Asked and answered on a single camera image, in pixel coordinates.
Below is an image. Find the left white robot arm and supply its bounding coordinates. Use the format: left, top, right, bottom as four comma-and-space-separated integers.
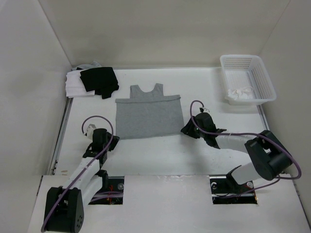
41, 128, 120, 233

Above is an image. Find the folded black tank top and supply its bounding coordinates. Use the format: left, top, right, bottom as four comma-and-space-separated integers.
80, 67, 119, 99

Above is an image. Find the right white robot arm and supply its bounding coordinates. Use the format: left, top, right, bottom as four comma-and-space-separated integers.
181, 113, 293, 194

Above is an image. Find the white crumpled tank top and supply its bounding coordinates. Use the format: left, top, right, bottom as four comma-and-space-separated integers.
226, 86, 253, 100

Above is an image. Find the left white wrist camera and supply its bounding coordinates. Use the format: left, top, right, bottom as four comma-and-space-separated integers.
84, 124, 96, 140

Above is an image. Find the white plastic laundry basket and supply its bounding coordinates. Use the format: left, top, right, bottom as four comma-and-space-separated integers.
220, 54, 276, 105

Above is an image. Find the folded light grey tank top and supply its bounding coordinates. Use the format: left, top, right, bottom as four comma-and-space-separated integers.
71, 61, 102, 71

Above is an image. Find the folded white tank top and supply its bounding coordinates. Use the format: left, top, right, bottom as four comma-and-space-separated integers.
65, 69, 95, 98

